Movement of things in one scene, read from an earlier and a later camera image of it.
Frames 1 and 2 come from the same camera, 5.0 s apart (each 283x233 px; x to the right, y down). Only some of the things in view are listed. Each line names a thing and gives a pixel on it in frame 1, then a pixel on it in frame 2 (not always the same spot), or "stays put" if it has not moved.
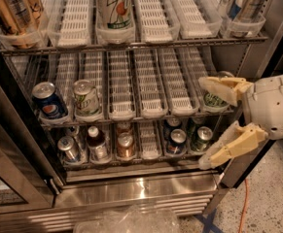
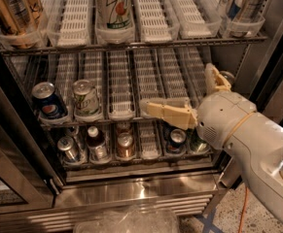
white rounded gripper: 274,106 → 223,118
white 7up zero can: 114,8 stays put
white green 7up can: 87,98 stays put
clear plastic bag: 136,218 stays put
